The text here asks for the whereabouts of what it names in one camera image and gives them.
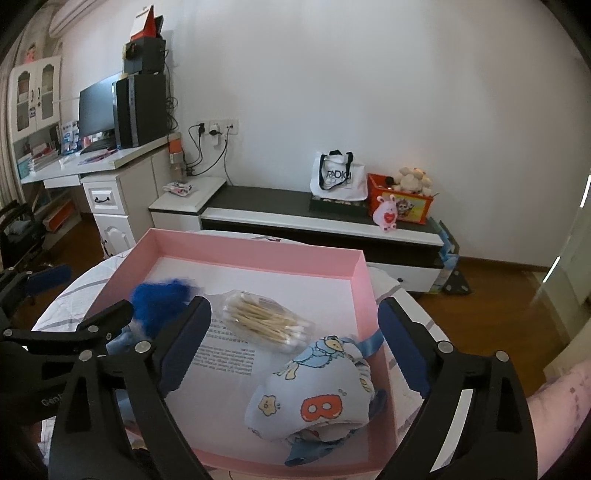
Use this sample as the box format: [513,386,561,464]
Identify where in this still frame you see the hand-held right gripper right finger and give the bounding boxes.
[374,296,541,480]

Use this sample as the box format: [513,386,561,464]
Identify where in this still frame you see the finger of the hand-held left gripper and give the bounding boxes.
[0,299,134,358]
[0,265,73,324]

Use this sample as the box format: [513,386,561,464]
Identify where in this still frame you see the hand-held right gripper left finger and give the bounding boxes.
[46,296,213,480]

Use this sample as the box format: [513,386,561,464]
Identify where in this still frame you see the blue fluffy ball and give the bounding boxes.
[129,277,202,341]

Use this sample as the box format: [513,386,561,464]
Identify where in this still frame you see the clear cotton swab pack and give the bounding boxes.
[217,290,317,355]

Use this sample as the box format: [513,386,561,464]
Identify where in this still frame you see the cartoon print baby cloth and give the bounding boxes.
[245,335,387,467]

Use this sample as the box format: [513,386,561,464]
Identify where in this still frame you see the pink cardboard box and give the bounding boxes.
[85,227,400,476]

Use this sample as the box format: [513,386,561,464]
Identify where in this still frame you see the black office chair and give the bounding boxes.
[0,199,51,278]

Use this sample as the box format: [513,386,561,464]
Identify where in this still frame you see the orange storage box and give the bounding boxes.
[44,203,75,232]

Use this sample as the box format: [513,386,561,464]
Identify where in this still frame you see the black floor scale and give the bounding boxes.
[441,270,474,296]

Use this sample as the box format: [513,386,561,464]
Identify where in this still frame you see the blue packets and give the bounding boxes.
[434,219,460,294]

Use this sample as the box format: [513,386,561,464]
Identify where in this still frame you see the stack of books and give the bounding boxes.
[16,143,61,174]

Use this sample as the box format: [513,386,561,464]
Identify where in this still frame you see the beige curtain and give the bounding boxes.
[0,41,28,213]

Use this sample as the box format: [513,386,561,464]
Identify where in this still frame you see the white desk with drawers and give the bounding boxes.
[18,134,185,259]

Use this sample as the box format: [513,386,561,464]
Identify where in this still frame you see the pink bunny toy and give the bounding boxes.
[373,194,400,232]

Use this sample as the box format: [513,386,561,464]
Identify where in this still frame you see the white low cabinet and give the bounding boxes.
[148,176,228,232]

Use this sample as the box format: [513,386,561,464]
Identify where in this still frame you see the black keyboard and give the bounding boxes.
[79,138,116,155]

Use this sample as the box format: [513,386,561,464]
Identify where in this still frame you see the orange toy box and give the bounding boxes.
[367,173,435,225]

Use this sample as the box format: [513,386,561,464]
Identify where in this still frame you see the blue white product box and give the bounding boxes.
[60,120,80,155]

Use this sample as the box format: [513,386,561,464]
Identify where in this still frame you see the pink floral blanket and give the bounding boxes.
[526,360,588,480]

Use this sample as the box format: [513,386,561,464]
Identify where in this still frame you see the black white tv stand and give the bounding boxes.
[199,186,451,292]

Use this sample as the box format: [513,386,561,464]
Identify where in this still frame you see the beige plush toy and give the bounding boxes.
[392,166,435,195]

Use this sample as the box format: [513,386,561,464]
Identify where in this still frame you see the black computer monitor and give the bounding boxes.
[78,71,123,140]

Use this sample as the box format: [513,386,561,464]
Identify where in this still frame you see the orange white bottle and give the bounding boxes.
[167,133,184,167]

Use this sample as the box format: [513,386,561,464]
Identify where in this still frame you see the white tote bag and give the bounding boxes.
[309,150,369,202]

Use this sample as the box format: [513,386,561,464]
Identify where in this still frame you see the white hutch cabinet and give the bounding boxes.
[8,55,63,139]

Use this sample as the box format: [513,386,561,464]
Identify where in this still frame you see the black computer tower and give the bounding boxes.
[113,73,168,148]

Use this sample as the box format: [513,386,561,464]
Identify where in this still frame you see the black box stack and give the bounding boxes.
[122,38,167,75]

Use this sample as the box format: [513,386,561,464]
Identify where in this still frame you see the white air conditioner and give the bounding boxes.
[48,0,93,37]

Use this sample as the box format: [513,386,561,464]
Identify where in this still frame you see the red white desk calendar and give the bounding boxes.
[130,6,164,41]

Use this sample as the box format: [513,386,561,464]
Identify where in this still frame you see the black power cables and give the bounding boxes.
[182,122,230,178]

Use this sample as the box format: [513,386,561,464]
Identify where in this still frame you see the white wall outlet strip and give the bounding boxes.
[194,119,240,137]

